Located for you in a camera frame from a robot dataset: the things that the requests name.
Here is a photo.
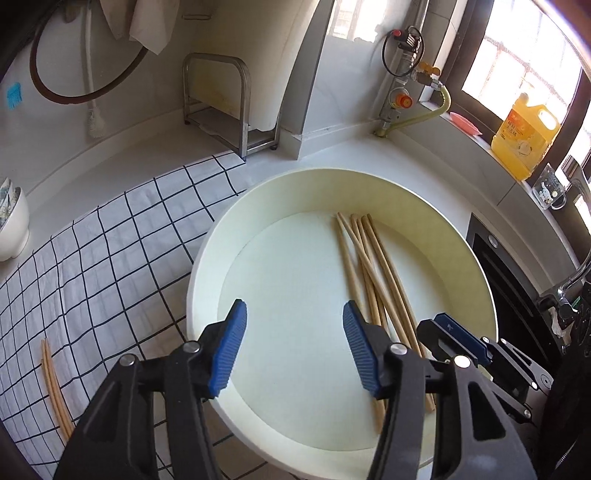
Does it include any yellow detergent bottle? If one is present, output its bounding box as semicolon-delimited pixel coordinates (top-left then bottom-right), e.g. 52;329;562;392
490;92;561;182

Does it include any white footed bowl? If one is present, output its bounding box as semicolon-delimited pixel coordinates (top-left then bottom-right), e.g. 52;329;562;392
0;187;31;262

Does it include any blue patterned bowl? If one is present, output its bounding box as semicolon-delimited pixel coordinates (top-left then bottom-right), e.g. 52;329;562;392
0;178;21;227

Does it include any grey hanging rag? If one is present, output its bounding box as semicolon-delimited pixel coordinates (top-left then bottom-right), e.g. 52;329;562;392
99;0;171;55

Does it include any white black checked cloth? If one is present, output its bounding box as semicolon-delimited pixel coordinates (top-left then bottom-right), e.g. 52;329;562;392
0;154;259;480

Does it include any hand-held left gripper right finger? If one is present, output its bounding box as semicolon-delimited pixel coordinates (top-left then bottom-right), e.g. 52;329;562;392
342;300;541;480

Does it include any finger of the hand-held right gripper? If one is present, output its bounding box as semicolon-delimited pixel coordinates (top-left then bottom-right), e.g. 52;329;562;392
417;313;492;370

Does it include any gas pipe with valves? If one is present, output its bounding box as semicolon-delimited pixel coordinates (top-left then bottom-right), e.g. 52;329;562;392
379;0;444;123

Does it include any wooden chopstick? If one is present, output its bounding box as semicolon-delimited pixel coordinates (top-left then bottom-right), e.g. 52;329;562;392
41;355;70;441
42;338;75;437

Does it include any yellow gas hose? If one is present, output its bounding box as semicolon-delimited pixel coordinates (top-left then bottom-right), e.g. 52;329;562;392
373;85;452;138

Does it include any black sink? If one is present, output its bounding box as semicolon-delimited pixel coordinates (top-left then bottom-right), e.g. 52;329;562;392
465;213;591;352

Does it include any white cutting board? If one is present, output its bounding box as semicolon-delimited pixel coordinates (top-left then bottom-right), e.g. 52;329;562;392
191;0;333;134

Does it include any cream round basin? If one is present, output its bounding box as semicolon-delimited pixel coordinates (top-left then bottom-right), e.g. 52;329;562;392
186;172;498;478

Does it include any metal board stand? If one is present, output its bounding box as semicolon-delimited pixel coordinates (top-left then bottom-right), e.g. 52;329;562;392
182;52;281;160

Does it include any pink soap dish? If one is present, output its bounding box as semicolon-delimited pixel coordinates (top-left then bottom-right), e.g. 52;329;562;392
449;112;482;137

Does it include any black cable loop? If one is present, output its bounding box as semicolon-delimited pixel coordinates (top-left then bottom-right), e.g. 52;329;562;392
381;27;423;78

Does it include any brown round ring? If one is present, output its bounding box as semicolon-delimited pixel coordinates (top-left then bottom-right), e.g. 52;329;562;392
30;0;151;106

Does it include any clear cartoon print cup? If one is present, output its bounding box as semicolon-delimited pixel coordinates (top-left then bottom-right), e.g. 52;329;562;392
531;162;570;210

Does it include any metal faucet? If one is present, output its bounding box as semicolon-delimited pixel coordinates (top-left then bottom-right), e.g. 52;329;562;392
536;154;591;319

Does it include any bundle of wooden chopsticks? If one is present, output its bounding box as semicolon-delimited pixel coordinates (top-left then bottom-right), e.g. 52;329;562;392
335;211;437;435

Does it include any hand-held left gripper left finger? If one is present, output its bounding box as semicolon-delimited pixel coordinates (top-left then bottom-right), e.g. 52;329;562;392
53;298;247;480

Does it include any dark window frame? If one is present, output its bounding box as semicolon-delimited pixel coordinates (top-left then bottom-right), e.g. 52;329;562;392
431;0;591;153

